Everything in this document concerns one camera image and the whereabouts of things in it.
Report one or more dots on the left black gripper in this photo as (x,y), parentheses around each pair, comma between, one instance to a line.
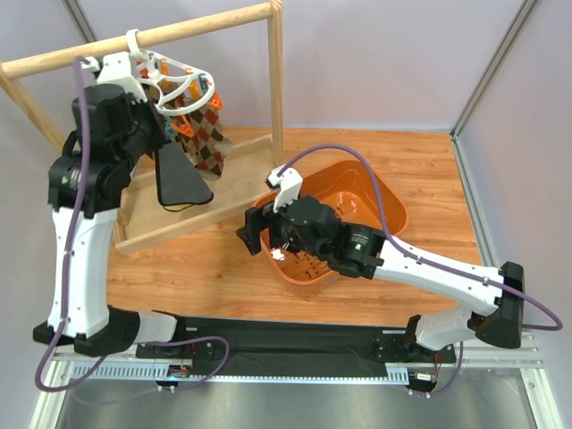
(157,135)

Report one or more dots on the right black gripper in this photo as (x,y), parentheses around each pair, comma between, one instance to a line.
(269,223)

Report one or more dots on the black sock yellow trim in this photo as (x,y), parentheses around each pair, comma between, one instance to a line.
(179,184)

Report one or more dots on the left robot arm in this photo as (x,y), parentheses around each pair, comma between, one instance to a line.
(85,191)

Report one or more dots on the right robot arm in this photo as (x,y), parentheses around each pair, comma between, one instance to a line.
(489,306)

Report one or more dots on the white round clip hanger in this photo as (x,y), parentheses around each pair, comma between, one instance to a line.
(180,88)

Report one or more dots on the orange brown argyle sock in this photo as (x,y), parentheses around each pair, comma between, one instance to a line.
(200,134)

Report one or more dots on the orange plastic basket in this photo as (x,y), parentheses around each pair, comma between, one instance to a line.
(345,186)

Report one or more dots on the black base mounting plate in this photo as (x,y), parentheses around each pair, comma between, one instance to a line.
(287,349)

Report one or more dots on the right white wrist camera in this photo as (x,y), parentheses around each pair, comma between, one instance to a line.
(287,183)

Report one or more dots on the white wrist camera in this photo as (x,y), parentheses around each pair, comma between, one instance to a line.
(115,69)
(287,183)

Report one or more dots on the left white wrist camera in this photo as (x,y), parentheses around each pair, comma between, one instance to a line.
(115,69)

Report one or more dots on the wooden drying rack frame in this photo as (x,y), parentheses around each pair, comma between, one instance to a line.
(143,223)

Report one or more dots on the aluminium slotted rail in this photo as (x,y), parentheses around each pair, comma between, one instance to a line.
(126,366)

